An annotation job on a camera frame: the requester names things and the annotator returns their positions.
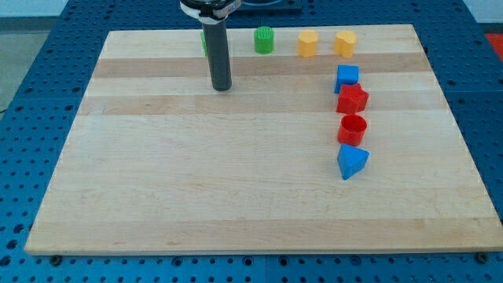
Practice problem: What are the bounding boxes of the green cylinder block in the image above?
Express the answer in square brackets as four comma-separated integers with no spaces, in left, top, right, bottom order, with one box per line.
[254,26,274,54]

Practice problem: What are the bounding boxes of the red star block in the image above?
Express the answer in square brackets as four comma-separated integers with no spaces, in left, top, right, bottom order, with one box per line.
[336,83,369,114]

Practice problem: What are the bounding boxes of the blue triangle block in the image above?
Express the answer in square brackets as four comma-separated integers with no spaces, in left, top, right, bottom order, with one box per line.
[337,143,370,180]

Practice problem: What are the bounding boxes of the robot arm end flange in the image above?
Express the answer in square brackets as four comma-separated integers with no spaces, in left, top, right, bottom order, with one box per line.
[180,0,243,24]

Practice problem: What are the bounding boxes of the green block behind pusher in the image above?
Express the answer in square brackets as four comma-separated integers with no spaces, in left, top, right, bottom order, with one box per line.
[200,31,208,58]

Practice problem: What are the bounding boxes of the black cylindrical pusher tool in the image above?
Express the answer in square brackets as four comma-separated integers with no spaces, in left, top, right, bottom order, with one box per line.
[203,20,232,91]

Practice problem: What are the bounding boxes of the yellow pentagon block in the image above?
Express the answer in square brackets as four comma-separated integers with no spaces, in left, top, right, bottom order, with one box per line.
[297,30,319,58]

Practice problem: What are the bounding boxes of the yellow heart block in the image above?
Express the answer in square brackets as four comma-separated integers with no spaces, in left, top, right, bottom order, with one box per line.
[333,31,357,58]

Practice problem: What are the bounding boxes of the red cylinder block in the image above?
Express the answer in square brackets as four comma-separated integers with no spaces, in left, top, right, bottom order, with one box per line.
[337,114,368,146]

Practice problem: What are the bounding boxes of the wooden board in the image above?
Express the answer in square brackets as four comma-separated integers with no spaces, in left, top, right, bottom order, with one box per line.
[25,24,502,255]

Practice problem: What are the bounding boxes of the blue cube block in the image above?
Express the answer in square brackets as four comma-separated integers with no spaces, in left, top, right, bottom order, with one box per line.
[334,64,359,94]

